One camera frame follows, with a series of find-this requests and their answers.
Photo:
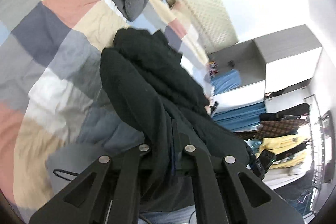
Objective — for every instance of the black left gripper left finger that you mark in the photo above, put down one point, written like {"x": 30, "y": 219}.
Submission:
{"x": 106, "y": 192}

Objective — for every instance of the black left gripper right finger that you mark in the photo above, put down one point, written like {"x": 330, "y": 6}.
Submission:
{"x": 225, "y": 191}

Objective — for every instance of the black hooded sweatshirt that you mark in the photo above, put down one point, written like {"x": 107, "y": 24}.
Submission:
{"x": 152, "y": 93}

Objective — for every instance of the clothes rack with garments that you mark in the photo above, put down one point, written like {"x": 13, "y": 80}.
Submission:
{"x": 302, "y": 141}

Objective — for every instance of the light blue jeans leg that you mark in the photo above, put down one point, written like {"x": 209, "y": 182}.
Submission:
{"x": 185, "y": 215}

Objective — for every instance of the blue curtain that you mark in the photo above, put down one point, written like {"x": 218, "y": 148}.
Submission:
{"x": 240, "y": 119}

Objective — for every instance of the blue cloth on shelf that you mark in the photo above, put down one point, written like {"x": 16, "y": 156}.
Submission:
{"x": 226, "y": 82}

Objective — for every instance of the colourful patchwork bed quilt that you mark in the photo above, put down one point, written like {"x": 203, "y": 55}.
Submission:
{"x": 51, "y": 93}

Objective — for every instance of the cream quilted headboard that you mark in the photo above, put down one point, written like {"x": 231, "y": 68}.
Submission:
{"x": 207, "y": 16}

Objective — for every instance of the grey white wall cabinet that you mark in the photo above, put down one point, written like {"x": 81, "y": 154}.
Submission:
{"x": 267, "y": 64}

